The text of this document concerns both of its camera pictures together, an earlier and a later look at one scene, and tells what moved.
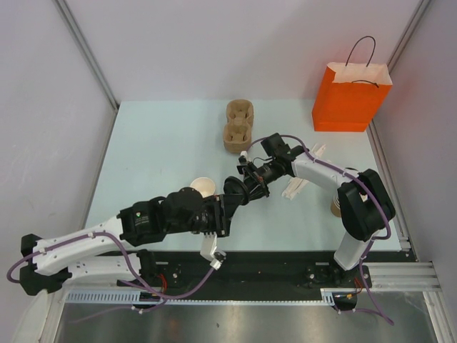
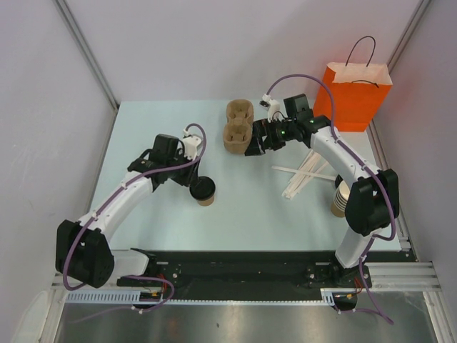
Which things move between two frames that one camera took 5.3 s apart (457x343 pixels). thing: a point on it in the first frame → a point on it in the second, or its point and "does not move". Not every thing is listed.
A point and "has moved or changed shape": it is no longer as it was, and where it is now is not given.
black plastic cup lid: [233, 185] → [203, 189]
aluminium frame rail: [400, 276] does not move
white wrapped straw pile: [295, 185] does not move
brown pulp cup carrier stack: [237, 129] does not move
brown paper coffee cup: [206, 186] has moved or changed shape
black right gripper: [255, 182] → [262, 128]
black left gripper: [223, 206] → [191, 175]
